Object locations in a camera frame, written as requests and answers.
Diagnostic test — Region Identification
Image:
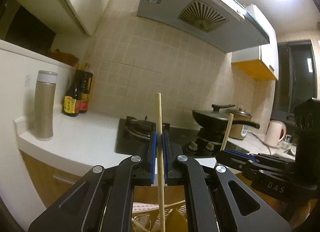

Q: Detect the brown rice cooker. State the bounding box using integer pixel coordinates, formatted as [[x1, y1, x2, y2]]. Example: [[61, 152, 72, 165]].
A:
[[225, 107, 252, 140]]

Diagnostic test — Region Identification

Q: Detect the white refrigerator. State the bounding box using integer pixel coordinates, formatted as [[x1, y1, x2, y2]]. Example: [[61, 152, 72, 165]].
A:
[[1, 40, 74, 230]]

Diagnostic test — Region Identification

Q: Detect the white upper cabinet right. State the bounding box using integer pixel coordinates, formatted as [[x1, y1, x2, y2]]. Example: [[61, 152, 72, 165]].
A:
[[231, 4, 279, 81]]

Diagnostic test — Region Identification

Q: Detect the gold thermos bottle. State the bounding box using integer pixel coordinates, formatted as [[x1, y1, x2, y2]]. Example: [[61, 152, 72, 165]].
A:
[[33, 70, 58, 141]]

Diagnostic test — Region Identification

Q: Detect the red label sauce bottle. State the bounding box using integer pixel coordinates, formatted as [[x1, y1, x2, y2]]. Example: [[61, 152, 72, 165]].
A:
[[79, 63, 93, 114]]

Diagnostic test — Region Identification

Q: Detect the wooden chopstick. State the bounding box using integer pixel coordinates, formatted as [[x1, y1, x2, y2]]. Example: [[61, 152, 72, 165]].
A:
[[155, 93, 165, 232], [220, 113, 234, 151]]

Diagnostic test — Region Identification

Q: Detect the dark window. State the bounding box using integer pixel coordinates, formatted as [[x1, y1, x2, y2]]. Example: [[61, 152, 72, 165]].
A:
[[271, 40, 317, 122]]

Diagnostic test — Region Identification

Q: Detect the brown tray on fridge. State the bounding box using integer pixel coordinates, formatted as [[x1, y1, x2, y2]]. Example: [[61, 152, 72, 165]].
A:
[[46, 49, 79, 67]]

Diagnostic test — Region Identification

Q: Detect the black gas stove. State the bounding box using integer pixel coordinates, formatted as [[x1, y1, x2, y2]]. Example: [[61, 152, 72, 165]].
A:
[[115, 115, 251, 158]]

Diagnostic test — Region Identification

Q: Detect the grey range hood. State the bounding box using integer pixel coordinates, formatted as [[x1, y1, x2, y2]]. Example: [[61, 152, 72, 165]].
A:
[[137, 0, 270, 53]]

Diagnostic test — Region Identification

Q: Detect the dark soy sauce bottle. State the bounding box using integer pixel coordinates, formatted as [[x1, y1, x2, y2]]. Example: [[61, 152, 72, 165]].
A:
[[63, 64, 82, 117]]

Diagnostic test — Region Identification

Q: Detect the black frying pan with lid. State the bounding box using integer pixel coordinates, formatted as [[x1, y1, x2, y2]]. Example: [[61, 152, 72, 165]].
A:
[[192, 104, 260, 132]]

